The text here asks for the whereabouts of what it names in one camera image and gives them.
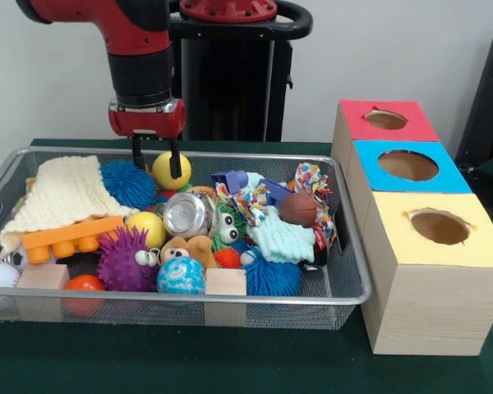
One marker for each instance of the smooth yellow ball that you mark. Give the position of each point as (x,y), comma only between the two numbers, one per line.
(148,230)

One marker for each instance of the red orange ball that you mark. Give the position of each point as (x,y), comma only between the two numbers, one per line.
(84,283)

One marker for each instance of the yellow tennis style ball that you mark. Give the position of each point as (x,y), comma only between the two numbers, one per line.
(161,172)

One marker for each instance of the white baseball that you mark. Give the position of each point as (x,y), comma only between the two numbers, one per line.
(0,275)

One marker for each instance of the shallow silver mesh bin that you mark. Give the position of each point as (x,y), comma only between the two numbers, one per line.
(271,316)

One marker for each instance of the blue white patterned ball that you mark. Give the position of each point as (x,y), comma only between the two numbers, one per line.
(181,276)

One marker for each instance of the blue spiky rubber ball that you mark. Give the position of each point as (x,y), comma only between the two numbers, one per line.
(125,184)

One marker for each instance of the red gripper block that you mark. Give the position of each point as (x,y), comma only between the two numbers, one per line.
(148,122)

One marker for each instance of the black upright panel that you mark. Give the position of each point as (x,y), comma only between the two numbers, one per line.
(489,102)

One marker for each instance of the cream knitted cloth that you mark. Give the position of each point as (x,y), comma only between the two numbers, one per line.
(65,193)

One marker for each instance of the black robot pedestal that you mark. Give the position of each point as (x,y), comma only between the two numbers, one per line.
(230,82)

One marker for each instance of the wooden box with three holes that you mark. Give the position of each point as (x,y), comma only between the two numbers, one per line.
(427,308)

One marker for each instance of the dark green table cloth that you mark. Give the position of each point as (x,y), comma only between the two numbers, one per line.
(189,361)

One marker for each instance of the orange toy building brick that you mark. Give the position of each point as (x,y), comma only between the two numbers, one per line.
(65,236)

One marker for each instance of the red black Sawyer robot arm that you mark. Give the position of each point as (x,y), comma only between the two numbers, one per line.
(127,24)

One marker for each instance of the brown toy football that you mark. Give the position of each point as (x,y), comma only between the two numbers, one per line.
(298,210)

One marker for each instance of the purple spiky ball with eyes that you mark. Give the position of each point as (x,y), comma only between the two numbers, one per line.
(123,262)

